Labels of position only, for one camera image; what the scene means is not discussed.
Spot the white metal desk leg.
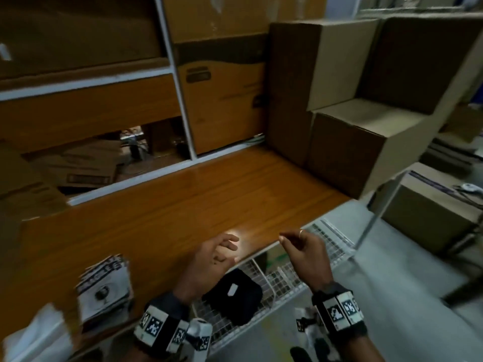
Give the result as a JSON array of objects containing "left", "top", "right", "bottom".
[{"left": 354, "top": 173, "right": 410, "bottom": 251}]

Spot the black pouch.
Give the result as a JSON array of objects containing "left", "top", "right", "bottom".
[{"left": 202, "top": 268, "right": 264, "bottom": 327}]

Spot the plastic wrapped cardboard box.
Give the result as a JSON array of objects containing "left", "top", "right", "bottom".
[{"left": 162, "top": 0, "right": 327, "bottom": 44}]

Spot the white backing paper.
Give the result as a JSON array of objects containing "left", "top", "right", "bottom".
[{"left": 4, "top": 303, "right": 74, "bottom": 362}]

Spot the wrist tracker band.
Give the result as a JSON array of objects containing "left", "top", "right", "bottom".
[
  {"left": 311, "top": 282, "right": 369, "bottom": 338},
  {"left": 134, "top": 292, "right": 191, "bottom": 355}
]

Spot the cardboard box dark tape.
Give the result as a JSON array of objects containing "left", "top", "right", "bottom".
[{"left": 371, "top": 161, "right": 483, "bottom": 255}]

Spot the person's right hand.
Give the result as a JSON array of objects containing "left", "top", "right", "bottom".
[{"left": 278, "top": 228, "right": 336, "bottom": 294}]

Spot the right wrist tracker band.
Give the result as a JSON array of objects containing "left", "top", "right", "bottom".
[{"left": 311, "top": 282, "right": 369, "bottom": 338}]

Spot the wire mesh rack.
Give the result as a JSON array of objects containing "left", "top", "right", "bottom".
[{"left": 190, "top": 218, "right": 357, "bottom": 355}]

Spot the barcode printed cardboard box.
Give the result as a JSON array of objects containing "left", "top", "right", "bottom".
[{"left": 28, "top": 139, "right": 121, "bottom": 189}]

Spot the person's right forearm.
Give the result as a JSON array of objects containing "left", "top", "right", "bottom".
[{"left": 341, "top": 333, "right": 385, "bottom": 362}]

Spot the tangle of cables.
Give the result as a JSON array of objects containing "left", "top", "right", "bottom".
[{"left": 120, "top": 126, "right": 151, "bottom": 161}]

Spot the wooden shelf unit white frame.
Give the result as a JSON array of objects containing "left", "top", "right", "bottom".
[{"left": 0, "top": 0, "right": 272, "bottom": 206}]

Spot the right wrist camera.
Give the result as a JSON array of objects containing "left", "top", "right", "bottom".
[{"left": 290, "top": 307, "right": 333, "bottom": 362}]

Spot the stack of fragile stickers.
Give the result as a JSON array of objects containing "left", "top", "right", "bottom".
[{"left": 75, "top": 254, "right": 135, "bottom": 325}]

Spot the large cardboard box dark band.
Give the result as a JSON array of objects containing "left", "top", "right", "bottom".
[{"left": 176, "top": 35, "right": 269, "bottom": 155}]

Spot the person's left hand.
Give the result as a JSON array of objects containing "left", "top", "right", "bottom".
[{"left": 173, "top": 232, "right": 241, "bottom": 307}]

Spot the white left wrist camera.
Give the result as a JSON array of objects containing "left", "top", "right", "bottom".
[{"left": 185, "top": 318, "right": 214, "bottom": 353}]

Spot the left wrist tracker band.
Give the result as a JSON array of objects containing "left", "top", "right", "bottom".
[{"left": 134, "top": 292, "right": 191, "bottom": 355}]

